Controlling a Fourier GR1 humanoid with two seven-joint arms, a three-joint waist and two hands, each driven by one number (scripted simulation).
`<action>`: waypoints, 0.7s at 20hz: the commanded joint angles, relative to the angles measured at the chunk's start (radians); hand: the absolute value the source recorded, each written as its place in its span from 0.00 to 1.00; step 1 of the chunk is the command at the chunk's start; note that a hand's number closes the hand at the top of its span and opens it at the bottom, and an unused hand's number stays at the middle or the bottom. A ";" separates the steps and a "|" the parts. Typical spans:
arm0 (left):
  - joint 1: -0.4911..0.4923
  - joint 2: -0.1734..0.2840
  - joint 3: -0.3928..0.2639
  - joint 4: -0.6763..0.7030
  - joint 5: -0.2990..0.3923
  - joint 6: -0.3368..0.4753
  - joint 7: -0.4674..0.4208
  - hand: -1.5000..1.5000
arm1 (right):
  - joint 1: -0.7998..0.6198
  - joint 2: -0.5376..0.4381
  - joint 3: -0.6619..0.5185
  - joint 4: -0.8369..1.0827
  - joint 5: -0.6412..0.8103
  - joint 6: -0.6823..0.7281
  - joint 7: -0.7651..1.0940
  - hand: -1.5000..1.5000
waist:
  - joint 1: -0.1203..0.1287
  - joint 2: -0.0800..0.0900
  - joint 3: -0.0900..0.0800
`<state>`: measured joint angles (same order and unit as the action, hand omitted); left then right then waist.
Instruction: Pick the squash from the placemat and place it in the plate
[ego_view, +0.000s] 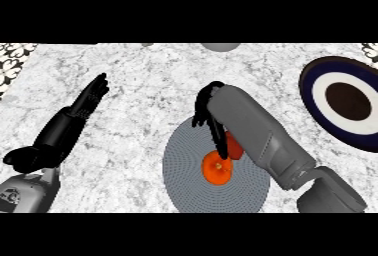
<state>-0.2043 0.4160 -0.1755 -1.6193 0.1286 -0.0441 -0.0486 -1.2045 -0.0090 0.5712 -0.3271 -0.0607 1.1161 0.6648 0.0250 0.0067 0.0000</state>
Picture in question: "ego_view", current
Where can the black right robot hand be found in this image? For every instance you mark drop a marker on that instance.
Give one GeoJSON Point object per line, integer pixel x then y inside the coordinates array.
{"type": "Point", "coordinates": [214, 131]}

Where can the black and white patterned tile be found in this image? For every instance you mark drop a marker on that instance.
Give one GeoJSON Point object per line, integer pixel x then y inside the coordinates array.
{"type": "Point", "coordinates": [10, 63]}
{"type": "Point", "coordinates": [371, 51]}

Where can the navy and white plate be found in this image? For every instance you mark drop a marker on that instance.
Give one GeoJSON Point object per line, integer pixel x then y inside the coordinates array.
{"type": "Point", "coordinates": [340, 133]}

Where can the round grey placemat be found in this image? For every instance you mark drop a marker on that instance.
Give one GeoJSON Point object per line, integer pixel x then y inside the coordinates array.
{"type": "Point", "coordinates": [197, 193]}

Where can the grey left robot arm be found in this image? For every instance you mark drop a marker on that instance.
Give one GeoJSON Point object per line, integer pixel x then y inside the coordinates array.
{"type": "Point", "coordinates": [27, 193]}

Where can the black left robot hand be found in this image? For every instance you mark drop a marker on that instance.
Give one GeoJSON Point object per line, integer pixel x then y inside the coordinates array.
{"type": "Point", "coordinates": [59, 133]}

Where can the orange squash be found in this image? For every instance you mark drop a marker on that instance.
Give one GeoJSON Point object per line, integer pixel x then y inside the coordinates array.
{"type": "Point", "coordinates": [217, 170]}

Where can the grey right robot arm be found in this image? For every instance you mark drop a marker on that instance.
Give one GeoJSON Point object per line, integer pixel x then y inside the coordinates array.
{"type": "Point", "coordinates": [275, 150]}

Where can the grey rounded object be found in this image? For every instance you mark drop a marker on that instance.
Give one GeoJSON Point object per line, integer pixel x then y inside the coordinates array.
{"type": "Point", "coordinates": [222, 46]}

